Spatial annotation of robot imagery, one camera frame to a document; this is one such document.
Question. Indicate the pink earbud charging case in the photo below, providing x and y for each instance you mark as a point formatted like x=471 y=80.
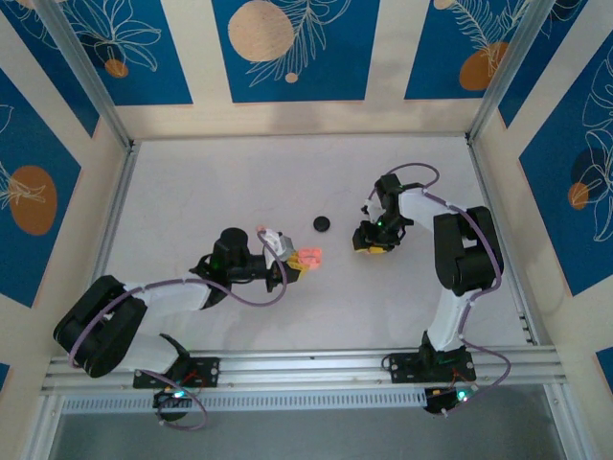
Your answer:
x=310 y=257

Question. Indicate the black round disc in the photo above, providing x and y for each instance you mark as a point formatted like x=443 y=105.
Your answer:
x=322 y=223

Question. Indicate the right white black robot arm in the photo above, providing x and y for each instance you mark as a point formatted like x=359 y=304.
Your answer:
x=445 y=316

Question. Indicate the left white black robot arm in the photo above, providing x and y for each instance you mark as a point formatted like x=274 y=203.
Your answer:
x=167 y=292

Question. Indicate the aluminium mounting rail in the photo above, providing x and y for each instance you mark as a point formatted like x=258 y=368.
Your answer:
x=306 y=371

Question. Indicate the aluminium table side rail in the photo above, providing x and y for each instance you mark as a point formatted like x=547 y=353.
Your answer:
x=498 y=215
x=115 y=211

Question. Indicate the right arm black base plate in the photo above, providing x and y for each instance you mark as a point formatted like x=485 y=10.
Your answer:
x=402 y=366

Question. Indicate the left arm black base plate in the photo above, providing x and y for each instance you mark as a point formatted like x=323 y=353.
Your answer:
x=211 y=369

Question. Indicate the aluminium frame post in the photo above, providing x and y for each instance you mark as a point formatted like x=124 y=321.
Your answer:
x=507 y=72
x=86 y=72

